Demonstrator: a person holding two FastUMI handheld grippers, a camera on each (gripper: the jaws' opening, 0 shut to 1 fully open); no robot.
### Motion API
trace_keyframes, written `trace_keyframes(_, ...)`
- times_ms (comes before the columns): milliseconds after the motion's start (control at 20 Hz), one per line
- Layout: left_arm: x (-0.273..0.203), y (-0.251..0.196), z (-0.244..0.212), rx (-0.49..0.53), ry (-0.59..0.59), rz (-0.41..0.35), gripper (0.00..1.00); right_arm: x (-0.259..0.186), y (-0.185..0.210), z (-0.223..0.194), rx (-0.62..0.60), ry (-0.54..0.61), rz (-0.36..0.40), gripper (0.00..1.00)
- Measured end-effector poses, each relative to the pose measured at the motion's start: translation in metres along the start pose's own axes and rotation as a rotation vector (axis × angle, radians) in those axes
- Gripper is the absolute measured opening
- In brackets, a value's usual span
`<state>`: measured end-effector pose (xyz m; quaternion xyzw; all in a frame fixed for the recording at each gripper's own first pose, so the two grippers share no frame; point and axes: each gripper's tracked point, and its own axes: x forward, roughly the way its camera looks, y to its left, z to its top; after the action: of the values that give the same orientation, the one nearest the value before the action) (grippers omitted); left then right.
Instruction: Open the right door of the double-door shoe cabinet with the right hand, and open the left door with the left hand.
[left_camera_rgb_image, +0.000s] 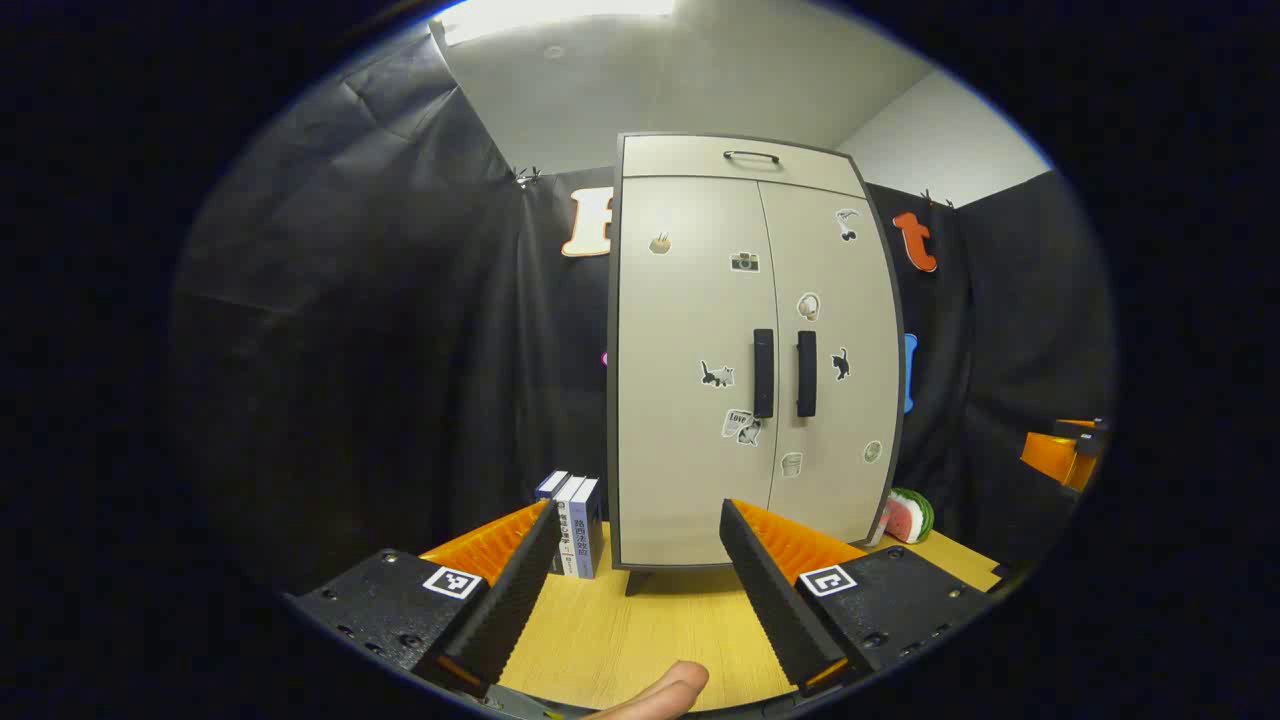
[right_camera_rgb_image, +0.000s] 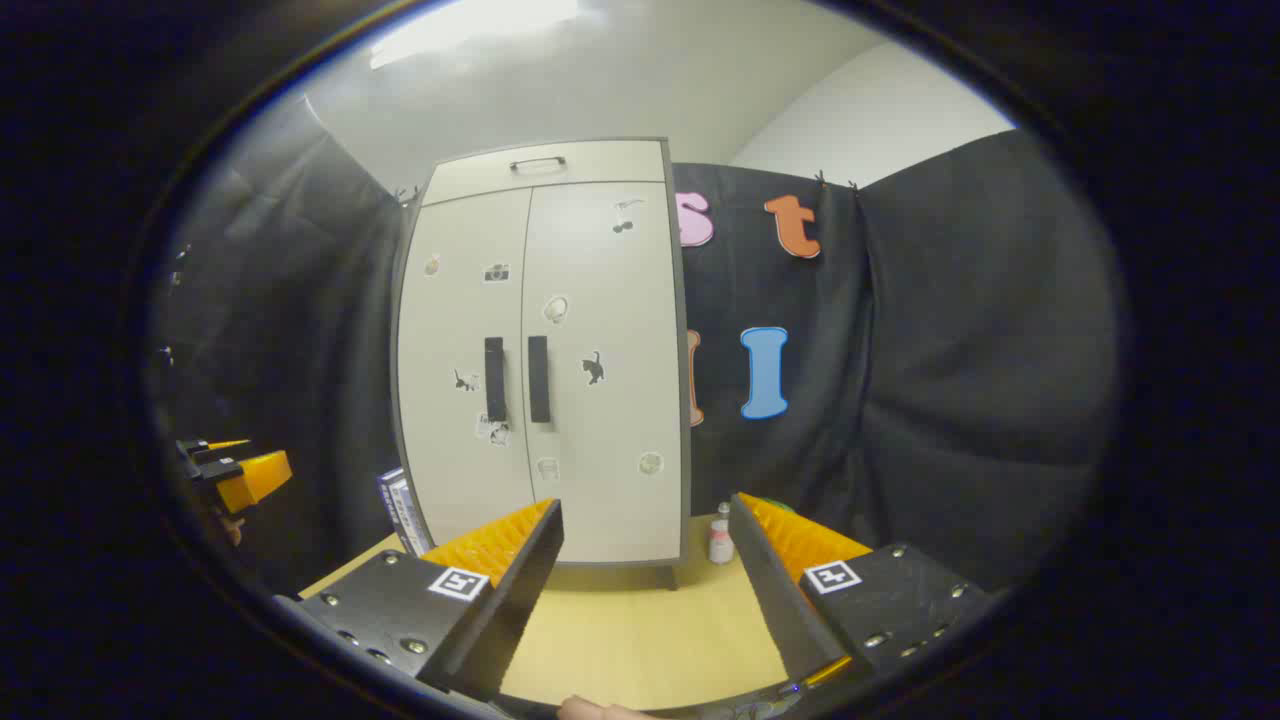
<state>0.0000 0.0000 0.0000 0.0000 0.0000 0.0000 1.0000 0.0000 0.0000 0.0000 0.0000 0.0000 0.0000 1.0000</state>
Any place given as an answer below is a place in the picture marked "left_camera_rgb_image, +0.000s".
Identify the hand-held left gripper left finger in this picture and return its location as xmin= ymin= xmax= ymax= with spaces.
xmin=285 ymin=498 xmax=564 ymax=701

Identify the beige cabinet door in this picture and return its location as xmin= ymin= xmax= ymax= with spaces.
xmin=757 ymin=181 xmax=904 ymax=546
xmin=617 ymin=176 xmax=779 ymax=569

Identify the light blue book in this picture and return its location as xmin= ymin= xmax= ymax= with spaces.
xmin=570 ymin=478 xmax=604 ymax=581

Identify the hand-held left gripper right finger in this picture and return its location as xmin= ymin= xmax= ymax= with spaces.
xmin=719 ymin=497 xmax=1001 ymax=701

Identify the black backdrop cloth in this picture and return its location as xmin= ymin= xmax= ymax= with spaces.
xmin=170 ymin=30 xmax=1119 ymax=601

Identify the watermelon slice toy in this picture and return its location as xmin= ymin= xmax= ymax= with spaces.
xmin=880 ymin=488 xmax=936 ymax=545

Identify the beige double-door shoe cabinet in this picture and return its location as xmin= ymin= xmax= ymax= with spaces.
xmin=606 ymin=132 xmax=907 ymax=598

